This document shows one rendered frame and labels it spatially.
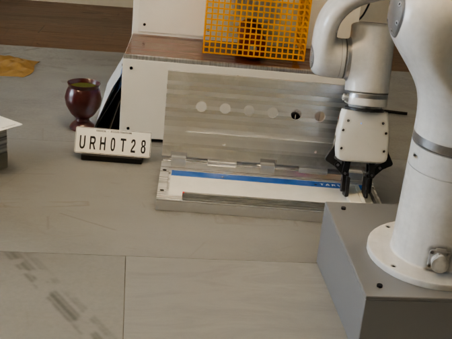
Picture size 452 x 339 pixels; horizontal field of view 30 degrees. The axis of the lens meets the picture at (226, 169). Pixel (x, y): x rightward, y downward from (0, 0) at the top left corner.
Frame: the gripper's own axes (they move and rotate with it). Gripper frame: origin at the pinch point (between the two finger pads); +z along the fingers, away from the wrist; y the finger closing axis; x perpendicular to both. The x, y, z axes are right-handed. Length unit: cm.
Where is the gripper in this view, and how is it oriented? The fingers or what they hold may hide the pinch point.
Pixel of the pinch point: (356, 185)
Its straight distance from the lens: 167.1
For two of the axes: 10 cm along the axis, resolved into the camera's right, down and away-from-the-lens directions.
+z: -0.8, 9.8, 1.6
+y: 10.0, 0.8, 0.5
